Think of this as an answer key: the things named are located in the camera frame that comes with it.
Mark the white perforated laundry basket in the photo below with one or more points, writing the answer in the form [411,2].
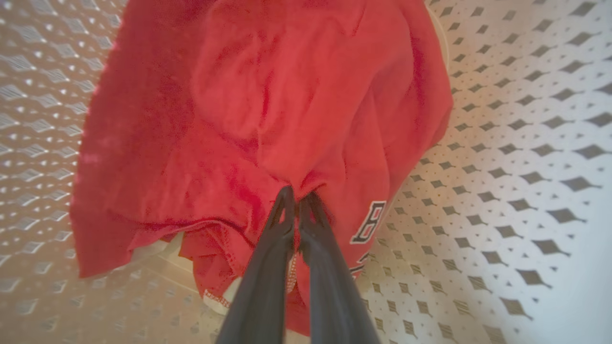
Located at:
[507,181]

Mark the red shirt with lettering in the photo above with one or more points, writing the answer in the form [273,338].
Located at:
[267,124]

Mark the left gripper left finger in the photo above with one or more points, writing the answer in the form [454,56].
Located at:
[265,277]

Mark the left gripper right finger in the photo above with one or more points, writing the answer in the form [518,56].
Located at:
[330,286]

